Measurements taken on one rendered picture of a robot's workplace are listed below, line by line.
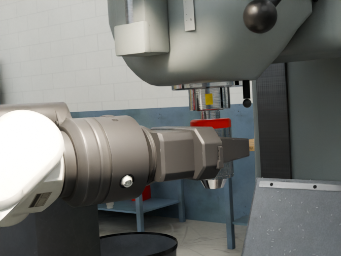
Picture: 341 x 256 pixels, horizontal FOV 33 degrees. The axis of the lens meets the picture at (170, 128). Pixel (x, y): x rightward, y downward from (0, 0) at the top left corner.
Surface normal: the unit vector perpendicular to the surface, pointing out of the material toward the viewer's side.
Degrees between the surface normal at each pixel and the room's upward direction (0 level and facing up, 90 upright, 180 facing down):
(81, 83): 90
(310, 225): 64
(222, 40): 112
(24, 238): 90
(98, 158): 84
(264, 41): 118
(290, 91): 90
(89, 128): 39
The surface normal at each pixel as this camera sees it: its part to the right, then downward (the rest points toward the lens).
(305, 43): -0.53, 0.52
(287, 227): -0.59, -0.36
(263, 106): -0.62, 0.08
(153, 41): 0.78, -0.01
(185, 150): 0.54, 0.01
